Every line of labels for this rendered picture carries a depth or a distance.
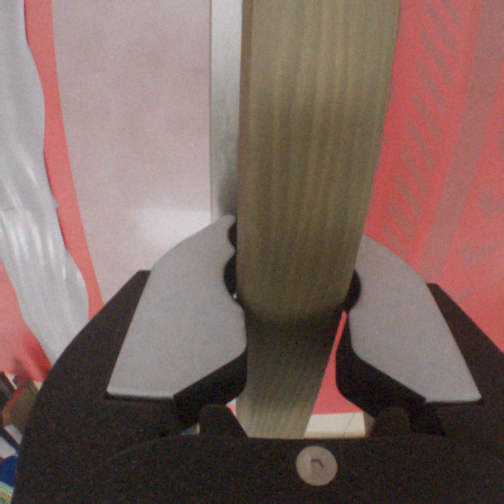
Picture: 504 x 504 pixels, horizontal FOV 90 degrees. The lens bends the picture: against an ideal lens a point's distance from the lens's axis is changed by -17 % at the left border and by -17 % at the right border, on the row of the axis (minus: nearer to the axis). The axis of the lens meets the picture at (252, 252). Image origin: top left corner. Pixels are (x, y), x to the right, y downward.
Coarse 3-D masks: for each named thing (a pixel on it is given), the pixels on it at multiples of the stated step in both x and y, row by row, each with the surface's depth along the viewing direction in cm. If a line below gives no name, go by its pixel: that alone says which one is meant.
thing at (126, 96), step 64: (64, 0) 11; (128, 0) 11; (192, 0) 12; (64, 64) 13; (128, 64) 13; (192, 64) 13; (64, 128) 15; (128, 128) 15; (192, 128) 15; (64, 192) 17; (128, 192) 16; (192, 192) 16
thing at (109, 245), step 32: (64, 224) 18; (96, 224) 18; (128, 224) 18; (160, 224) 17; (192, 224) 17; (96, 256) 19; (128, 256) 19; (160, 256) 19; (0, 288) 21; (96, 288) 20; (480, 288) 19; (0, 320) 23; (480, 320) 20; (0, 352) 26; (32, 352) 25
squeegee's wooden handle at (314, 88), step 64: (256, 0) 4; (320, 0) 4; (384, 0) 4; (256, 64) 5; (320, 64) 5; (384, 64) 5; (256, 128) 5; (320, 128) 5; (256, 192) 6; (320, 192) 6; (256, 256) 7; (320, 256) 7; (256, 320) 8; (320, 320) 8; (256, 384) 9; (320, 384) 9
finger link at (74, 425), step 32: (128, 288) 7; (96, 320) 6; (128, 320) 7; (64, 352) 6; (96, 352) 6; (64, 384) 5; (96, 384) 5; (32, 416) 4; (64, 416) 4; (96, 416) 5; (128, 416) 5; (160, 416) 5; (32, 448) 4; (64, 448) 4; (96, 448) 4; (32, 480) 3; (64, 480) 4
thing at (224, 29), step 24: (216, 0) 9; (240, 0) 9; (216, 24) 9; (240, 24) 9; (216, 48) 10; (240, 48) 10; (216, 72) 10; (216, 96) 11; (216, 120) 11; (216, 144) 12; (216, 168) 12; (216, 192) 13; (216, 216) 13
